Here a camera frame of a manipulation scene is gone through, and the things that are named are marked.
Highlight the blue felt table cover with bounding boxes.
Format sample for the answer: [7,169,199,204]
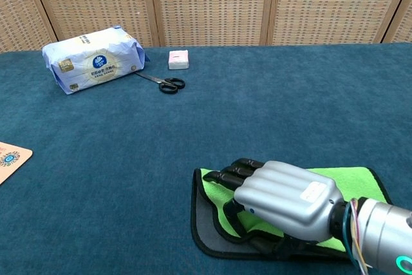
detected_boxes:
[0,42,412,275]

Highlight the small white pink box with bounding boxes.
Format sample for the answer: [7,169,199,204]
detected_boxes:
[167,49,191,71]

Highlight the cartoon girl mouse pad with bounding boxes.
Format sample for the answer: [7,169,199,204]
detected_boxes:
[0,141,34,186]

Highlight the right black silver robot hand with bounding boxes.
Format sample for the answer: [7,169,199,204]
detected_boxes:
[202,158,347,254]

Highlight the white blue tissue pack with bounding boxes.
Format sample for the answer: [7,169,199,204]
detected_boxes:
[41,25,151,95]

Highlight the black handled scissors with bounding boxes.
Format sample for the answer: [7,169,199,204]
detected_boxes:
[135,71,187,95]

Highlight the bamboo folding screen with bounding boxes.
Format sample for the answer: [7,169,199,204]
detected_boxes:
[0,0,412,53]

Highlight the grey green microfibre cloth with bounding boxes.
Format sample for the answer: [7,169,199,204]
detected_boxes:
[191,166,394,261]

